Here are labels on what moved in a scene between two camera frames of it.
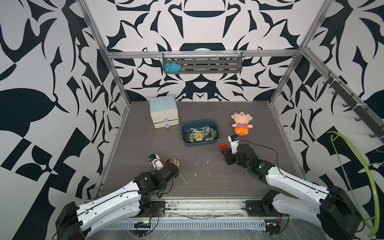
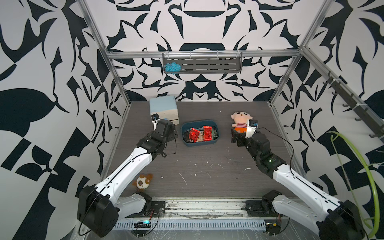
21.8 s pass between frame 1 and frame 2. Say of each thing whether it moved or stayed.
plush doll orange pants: stayed
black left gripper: moved
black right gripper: moved
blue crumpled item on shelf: stayed
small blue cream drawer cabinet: stayed
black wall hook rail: stayed
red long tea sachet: moved
